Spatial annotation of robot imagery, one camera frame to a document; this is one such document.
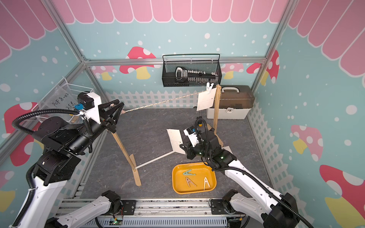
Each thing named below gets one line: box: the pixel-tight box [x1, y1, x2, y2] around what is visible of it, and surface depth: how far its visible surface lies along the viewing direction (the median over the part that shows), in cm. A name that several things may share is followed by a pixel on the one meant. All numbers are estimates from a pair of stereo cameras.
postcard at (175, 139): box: [166, 128, 186, 155], surface depth 74 cm
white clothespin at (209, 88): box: [206, 82, 215, 94], surface depth 67 cm
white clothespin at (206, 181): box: [203, 176, 211, 191], surface depth 83 cm
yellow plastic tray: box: [172, 161, 218, 195], surface depth 85 cm
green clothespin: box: [182, 169, 196, 176], surface depth 87 cm
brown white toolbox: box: [206, 85, 255, 120], surface depth 105 cm
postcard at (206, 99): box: [196, 87, 218, 112], surface depth 71 cm
